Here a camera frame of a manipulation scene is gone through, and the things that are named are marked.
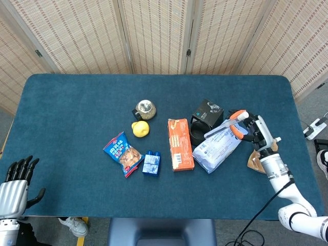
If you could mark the brown spout pouch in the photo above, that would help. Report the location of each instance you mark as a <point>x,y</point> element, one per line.
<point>255,162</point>

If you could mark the black trouser leg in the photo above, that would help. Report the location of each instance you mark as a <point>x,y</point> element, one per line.
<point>30,234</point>

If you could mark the round glass jar black lid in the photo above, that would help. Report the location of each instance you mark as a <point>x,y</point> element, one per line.
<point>146,110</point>

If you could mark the black cardboard box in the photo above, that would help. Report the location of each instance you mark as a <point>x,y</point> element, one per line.
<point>207,111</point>

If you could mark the blue robot torso base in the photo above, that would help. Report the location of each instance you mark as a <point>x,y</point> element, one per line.
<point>161,232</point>

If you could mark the black and white sneaker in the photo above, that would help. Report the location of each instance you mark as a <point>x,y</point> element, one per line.
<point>323,161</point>

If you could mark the black mug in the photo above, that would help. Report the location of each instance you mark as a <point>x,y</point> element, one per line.
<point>196,135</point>

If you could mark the white-blue plastic package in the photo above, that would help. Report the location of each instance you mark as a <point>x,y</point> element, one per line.
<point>215,151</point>

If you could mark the blue table cloth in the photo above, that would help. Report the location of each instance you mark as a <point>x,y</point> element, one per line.
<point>77,115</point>

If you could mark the black metal screen hinge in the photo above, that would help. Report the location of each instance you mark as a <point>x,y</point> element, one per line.
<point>188,52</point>
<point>38,53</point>
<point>320,86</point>

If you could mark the orange cardboard box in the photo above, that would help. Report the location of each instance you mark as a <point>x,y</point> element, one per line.
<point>180,146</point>

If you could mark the yellow lemon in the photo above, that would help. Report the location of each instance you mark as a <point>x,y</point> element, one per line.
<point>140,129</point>

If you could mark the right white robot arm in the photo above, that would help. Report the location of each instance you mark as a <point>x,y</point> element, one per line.
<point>284,184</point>

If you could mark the blue small carton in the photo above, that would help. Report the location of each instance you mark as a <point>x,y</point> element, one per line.
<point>151,164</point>

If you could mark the blue biscuit snack bag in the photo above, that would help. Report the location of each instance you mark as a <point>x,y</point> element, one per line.
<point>120,152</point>

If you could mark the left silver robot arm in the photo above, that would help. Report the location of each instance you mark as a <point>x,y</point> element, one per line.
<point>7,230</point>

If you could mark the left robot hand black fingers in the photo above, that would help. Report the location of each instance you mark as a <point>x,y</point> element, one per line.
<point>11,194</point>

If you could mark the woven folding screen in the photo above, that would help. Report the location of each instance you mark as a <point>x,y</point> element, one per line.
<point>89,36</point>

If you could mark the clear tube with white cap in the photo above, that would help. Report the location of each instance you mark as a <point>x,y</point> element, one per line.
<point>223,126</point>

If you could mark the white power strip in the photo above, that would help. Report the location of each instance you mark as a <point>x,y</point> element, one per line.
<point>314,129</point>

